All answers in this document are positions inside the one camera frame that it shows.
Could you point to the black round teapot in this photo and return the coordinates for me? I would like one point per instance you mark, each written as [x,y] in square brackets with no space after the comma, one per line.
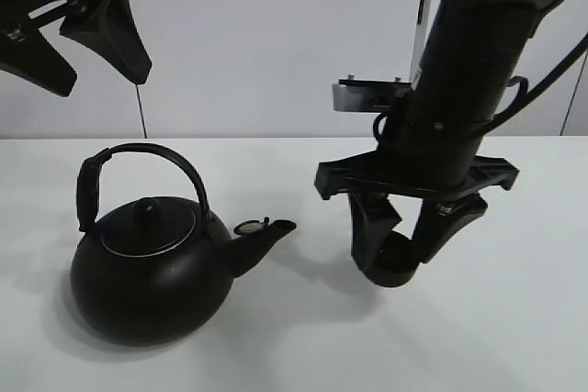
[159,267]

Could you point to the grey wall panel post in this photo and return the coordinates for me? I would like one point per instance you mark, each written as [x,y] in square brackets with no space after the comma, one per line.
[421,28]

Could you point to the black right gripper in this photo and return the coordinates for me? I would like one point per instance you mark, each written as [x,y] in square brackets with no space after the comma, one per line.
[368,177]

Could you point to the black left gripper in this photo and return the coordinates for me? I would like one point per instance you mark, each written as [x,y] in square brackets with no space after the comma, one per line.
[105,27]

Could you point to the small black teacup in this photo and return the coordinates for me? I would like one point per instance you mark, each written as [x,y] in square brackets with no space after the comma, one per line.
[396,262]

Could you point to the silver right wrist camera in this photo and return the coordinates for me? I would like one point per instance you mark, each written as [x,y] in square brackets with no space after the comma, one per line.
[367,96]

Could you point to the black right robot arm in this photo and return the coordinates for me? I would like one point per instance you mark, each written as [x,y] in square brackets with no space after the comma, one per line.
[466,87]

